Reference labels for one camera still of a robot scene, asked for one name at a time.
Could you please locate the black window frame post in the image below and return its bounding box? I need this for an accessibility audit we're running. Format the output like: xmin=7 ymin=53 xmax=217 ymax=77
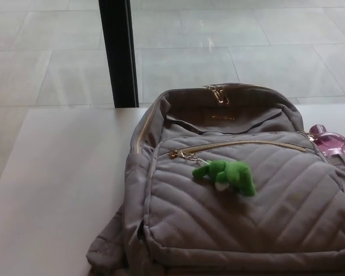
xmin=98 ymin=0 xmax=140 ymax=109

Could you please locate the pink glass bottle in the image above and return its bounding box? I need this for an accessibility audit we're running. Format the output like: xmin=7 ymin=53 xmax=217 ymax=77
xmin=308 ymin=124 xmax=345 ymax=156

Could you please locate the green plush frog keychain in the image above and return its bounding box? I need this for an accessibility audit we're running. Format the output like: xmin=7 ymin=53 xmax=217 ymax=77
xmin=191 ymin=160 xmax=257 ymax=198

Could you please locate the grey quilted backpack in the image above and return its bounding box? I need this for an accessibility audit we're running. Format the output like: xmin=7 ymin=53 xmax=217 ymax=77
xmin=86 ymin=83 xmax=345 ymax=276

